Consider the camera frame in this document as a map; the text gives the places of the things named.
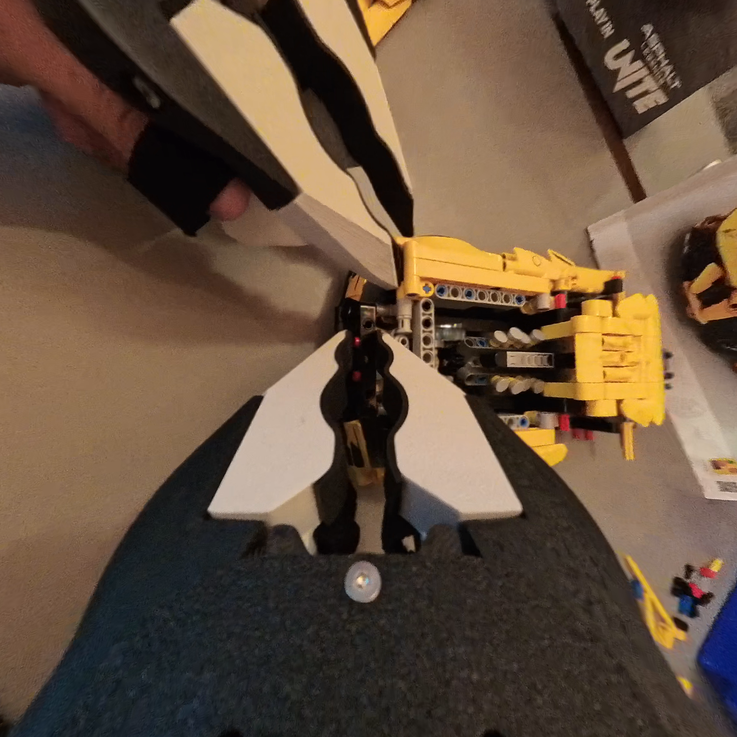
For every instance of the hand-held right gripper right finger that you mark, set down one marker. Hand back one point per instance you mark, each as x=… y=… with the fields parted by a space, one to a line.
x=455 y=455

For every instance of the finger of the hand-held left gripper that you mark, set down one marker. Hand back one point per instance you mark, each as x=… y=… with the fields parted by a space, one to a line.
x=247 y=86
x=368 y=86

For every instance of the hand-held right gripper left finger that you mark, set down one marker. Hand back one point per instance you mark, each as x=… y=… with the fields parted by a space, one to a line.
x=276 y=455

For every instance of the yellow toy brick car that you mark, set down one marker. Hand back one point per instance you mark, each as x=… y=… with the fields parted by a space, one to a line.
x=604 y=357

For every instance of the grey desk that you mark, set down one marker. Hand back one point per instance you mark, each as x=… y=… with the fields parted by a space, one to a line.
x=489 y=144

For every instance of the person's left hand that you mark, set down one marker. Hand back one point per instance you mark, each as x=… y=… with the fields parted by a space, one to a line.
x=63 y=86

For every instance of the long yellow brick axle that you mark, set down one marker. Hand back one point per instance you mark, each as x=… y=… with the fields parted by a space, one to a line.
x=648 y=599
x=671 y=630

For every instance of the dark toy car set box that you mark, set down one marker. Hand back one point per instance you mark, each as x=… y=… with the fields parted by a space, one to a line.
x=633 y=57

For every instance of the white instruction booklet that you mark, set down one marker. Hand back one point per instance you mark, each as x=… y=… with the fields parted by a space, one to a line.
x=645 y=259

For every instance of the cluster of small coloured pins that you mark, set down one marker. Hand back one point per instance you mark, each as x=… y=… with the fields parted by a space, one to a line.
x=694 y=593

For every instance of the blue plastic bin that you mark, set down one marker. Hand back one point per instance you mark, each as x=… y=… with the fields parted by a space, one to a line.
x=722 y=656

